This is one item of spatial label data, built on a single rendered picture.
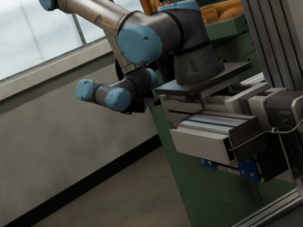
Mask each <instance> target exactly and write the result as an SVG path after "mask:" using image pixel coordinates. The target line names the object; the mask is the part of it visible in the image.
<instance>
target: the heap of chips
mask: <svg viewBox="0 0 303 227"><path fill-rule="evenodd" d="M243 13H244V11H243V8H240V7H238V8H232V9H229V10H227V11H226V12H224V13H223V14H222V15H221V16H220V17H219V20H218V22H221V21H225V20H228V19H232V18H235V17H237V16H239V15H241V14H243Z"/></svg>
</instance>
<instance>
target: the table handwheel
mask: <svg viewBox="0 0 303 227"><path fill-rule="evenodd" d="M169 57H170V59H169V58H168V56H167V55H164V56H162V57H160V59H161V60H162V63H163V65H164V67H165V70H166V74H167V83H168V82H170V81H172V80H174V71H173V67H172V64H171V62H172V61H173V60H174V57H173V55H172V54H169ZM170 60H171V62H170ZM144 67H145V68H150V69H152V70H153V71H156V70H157V69H158V66H157V63H156V60H155V61H153V62H151V63H148V64H144ZM115 69H116V73H117V77H118V79H119V81H122V80H123V78H124V73H123V71H122V69H121V67H120V65H119V63H118V61H117V58H116V57H115ZM157 105H161V101H160V98H157V101H155V103H154V106H157Z"/></svg>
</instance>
